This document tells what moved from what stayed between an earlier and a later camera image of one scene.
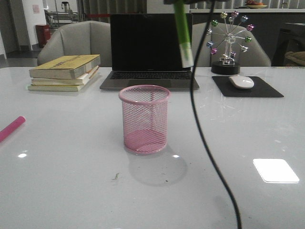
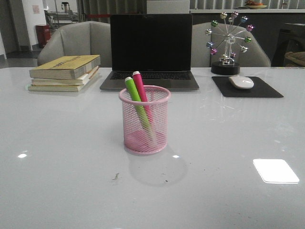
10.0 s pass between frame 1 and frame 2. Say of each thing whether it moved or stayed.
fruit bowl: stayed
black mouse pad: stayed
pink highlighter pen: moved
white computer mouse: stayed
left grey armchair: stayed
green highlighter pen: moved
